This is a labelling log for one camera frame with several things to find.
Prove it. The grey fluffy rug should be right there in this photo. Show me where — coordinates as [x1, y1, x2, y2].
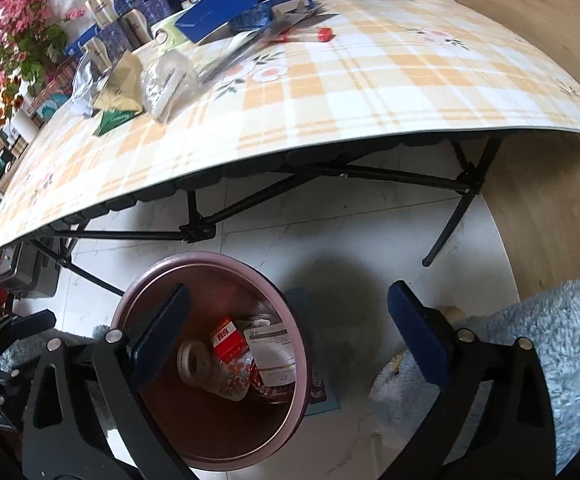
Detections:
[0, 324, 111, 367]

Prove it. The clear tube with red cap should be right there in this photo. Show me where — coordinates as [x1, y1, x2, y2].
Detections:
[269, 27, 334, 44]

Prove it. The pink blossom arrangement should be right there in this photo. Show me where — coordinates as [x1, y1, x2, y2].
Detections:
[0, 0, 86, 112]

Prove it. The black storage case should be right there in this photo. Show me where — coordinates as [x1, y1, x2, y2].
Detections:
[0, 244, 61, 302]

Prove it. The blue flat sheet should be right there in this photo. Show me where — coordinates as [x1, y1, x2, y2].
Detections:
[284, 287, 341, 417]

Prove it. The small red box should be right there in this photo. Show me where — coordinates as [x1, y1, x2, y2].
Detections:
[209, 315, 249, 362]

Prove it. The clear bag with white label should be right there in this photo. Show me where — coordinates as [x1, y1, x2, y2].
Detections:
[242, 315, 299, 389]

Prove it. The clear plastic wrapper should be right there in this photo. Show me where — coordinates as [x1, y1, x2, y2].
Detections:
[71, 52, 101, 117]

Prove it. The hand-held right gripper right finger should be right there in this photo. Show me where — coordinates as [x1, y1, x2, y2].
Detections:
[385, 280, 556, 480]

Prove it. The yellow checked flowered tablecloth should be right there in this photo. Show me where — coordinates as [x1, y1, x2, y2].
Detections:
[0, 0, 580, 257]

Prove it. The flat blue box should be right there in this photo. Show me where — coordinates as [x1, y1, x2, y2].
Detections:
[64, 24, 96, 57]

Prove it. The brown plastic basin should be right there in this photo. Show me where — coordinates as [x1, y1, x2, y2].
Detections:
[110, 252, 314, 471]

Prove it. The green wrapper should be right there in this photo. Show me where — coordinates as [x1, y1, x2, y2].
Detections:
[94, 108, 139, 137]

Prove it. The white flowered blister pack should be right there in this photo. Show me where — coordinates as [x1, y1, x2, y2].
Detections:
[177, 337, 253, 402]

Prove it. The clear plastic bag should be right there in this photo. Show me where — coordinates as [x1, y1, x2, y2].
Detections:
[140, 52, 201, 124]

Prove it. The gold foil packet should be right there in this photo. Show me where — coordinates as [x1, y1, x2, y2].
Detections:
[92, 52, 147, 112]

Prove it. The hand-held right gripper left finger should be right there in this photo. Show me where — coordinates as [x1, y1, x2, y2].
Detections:
[21, 283, 195, 480]

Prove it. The blue patterned packet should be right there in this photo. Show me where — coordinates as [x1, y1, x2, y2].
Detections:
[229, 2, 277, 32]

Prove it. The black folding table frame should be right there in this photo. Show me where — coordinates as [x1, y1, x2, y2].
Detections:
[0, 136, 504, 302]

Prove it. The white cylindrical vase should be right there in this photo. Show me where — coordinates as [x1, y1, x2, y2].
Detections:
[12, 109, 39, 142]

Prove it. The orange flower bunch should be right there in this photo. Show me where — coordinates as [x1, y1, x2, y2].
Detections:
[0, 84, 24, 124]

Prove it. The blue coffee box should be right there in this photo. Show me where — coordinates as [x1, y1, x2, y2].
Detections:
[174, 0, 281, 44]

